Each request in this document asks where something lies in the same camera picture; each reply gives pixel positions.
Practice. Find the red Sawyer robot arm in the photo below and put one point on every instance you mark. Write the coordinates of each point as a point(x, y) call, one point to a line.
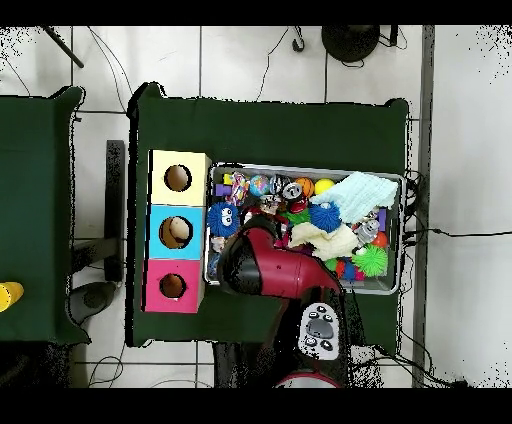
point(280, 272)

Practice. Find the wooden box with three holes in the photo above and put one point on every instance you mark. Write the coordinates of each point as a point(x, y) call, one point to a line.
point(176, 236)

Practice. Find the shallow silver mesh bin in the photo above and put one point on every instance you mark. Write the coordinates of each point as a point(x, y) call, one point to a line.
point(372, 284)

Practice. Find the blue spiky ball with eyes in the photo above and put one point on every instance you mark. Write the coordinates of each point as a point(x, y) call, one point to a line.
point(222, 218)

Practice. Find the orange toy basketball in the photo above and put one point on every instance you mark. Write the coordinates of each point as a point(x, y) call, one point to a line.
point(306, 186)

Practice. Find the yellow ball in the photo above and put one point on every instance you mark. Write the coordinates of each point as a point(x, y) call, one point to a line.
point(324, 186)

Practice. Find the cream waffle cloth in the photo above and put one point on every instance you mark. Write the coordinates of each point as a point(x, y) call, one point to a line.
point(328, 240)

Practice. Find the dark green tablecloth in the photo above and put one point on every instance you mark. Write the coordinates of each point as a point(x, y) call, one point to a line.
point(36, 120)
point(260, 132)

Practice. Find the light blue waffle cloth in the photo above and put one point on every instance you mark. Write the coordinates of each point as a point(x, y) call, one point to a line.
point(356, 194)

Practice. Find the green spiky ball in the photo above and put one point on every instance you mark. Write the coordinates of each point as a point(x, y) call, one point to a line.
point(370, 260)

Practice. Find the black upright panel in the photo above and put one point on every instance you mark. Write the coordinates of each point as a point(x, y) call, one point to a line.
point(115, 200)

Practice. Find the black round stand base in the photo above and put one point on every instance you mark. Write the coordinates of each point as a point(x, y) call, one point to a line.
point(350, 42)

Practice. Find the black rod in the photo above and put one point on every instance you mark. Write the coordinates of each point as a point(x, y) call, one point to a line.
point(64, 48)

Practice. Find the yellow plastic toy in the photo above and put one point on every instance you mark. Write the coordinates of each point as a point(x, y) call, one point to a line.
point(10, 295)

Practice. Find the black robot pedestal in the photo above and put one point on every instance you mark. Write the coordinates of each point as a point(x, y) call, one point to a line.
point(232, 368)

